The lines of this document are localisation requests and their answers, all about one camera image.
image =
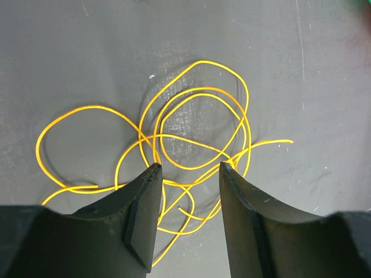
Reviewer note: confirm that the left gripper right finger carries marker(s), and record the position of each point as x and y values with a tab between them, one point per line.
268	238

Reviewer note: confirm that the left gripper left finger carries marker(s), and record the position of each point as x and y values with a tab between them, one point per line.
112	237

